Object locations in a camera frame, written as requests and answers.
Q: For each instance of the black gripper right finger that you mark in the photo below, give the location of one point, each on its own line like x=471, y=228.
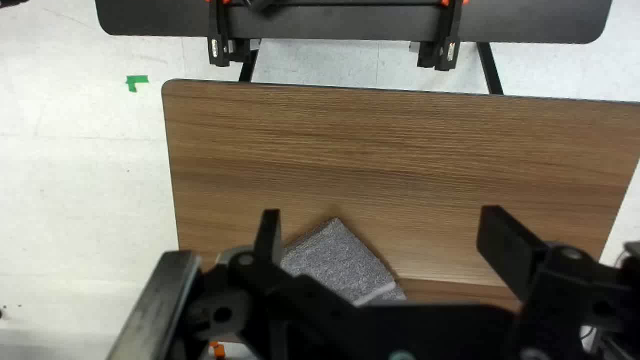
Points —
x=521, y=257

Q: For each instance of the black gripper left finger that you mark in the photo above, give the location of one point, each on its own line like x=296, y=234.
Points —
x=269, y=241

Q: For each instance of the grey towel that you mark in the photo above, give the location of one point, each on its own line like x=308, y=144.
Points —
x=343, y=262

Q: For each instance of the green tape marker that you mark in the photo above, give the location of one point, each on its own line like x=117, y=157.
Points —
x=137, y=82

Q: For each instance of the black orange clamp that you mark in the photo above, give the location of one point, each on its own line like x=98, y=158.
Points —
x=226, y=32
x=440, y=37

